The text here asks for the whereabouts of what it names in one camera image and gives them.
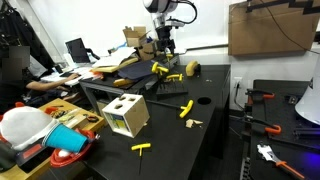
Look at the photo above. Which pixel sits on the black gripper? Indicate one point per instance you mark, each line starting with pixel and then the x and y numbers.
pixel 164 41

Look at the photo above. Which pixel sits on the short yellow hex key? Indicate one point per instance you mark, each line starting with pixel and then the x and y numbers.
pixel 169 56

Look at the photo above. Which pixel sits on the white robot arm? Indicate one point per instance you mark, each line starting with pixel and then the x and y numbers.
pixel 163 24

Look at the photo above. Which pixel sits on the black hex key stand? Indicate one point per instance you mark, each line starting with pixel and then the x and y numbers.
pixel 170 89

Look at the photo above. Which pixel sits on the cardboard box stack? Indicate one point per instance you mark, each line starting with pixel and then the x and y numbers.
pixel 138 38

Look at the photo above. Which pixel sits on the blue plastic bin lid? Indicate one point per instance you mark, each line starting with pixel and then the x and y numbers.
pixel 137 70

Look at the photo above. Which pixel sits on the yellow black tape dispenser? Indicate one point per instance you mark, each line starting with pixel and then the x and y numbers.
pixel 192 68

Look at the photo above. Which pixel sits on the white paper sheets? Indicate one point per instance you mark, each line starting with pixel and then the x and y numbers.
pixel 115 58

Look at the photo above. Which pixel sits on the large lying yellow hex key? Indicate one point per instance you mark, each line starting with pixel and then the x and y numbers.
pixel 185 109

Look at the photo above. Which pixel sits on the wooden cube with holes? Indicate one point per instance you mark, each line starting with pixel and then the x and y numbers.
pixel 127 114

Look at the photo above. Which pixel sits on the small lying yellow hex key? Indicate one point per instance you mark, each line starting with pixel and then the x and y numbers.
pixel 140 148

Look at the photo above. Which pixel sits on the large cardboard sheet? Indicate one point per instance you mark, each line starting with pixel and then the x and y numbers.
pixel 255 29

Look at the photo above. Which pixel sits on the orange black clamp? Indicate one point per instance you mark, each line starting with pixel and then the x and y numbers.
pixel 268 128

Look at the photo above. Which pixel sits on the blue plastic cup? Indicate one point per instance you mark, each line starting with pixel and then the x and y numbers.
pixel 62 137

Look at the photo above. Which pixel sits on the red plate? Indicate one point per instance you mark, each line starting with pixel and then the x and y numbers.
pixel 61 157

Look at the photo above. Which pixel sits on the person in black shirt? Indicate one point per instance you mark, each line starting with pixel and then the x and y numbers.
pixel 15 82

